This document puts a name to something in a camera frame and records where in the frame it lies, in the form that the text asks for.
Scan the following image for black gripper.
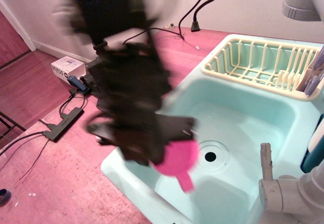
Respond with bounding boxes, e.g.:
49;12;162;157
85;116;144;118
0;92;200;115
87;114;195;166

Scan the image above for pink plastic cup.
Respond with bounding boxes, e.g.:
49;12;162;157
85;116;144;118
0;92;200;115
151;139;199;193

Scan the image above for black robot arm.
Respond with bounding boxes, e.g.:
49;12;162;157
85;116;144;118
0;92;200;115
63;0;195;165

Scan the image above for mint green toy sink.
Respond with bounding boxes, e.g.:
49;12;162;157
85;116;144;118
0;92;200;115
100;33;324;224

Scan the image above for black usb hub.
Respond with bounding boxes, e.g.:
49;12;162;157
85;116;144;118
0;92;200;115
42;107;84;143

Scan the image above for blue clamp tool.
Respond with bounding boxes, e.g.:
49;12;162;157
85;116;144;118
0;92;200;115
67;76;89;94

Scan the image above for white product box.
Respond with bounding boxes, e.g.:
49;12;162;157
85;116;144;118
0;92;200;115
51;56;86;83

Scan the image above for black power plug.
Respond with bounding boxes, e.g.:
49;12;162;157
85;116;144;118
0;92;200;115
190;9;200;32

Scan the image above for grey toy faucet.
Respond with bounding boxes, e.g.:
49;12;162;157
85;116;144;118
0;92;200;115
259;143;323;223

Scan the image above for black tape roll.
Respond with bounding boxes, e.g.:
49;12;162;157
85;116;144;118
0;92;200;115
0;189;12;207

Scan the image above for cream dish drying rack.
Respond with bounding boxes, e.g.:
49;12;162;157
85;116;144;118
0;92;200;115
201;34;323;101

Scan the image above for teal soap bottle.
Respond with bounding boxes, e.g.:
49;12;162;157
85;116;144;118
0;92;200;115
301;114;323;173

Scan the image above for lavender utensils in rack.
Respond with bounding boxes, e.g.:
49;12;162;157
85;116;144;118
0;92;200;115
304;47;323;97

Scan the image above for black chair frame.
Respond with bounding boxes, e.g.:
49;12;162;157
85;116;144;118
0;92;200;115
1;111;26;139

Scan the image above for grey cable on table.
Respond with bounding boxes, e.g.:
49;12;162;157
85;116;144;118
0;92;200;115
0;131;44;157

